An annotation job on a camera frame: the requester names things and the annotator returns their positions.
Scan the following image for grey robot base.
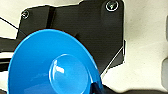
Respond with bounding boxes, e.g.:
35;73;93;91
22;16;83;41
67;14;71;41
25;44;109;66
16;0;127;76

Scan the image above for round silver base bolt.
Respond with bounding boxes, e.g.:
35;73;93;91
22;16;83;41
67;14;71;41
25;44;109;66
20;9;30;19
105;0;119;13

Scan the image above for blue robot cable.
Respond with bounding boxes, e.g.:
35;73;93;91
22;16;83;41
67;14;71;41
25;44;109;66
0;16;20;33

